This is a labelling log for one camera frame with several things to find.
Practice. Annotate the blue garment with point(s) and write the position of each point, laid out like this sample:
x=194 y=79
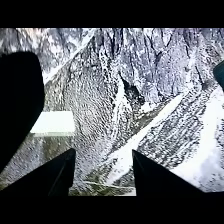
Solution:
x=220 y=75

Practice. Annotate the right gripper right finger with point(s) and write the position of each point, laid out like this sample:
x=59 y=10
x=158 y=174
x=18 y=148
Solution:
x=156 y=180

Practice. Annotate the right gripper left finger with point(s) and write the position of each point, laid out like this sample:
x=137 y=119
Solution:
x=50 y=178

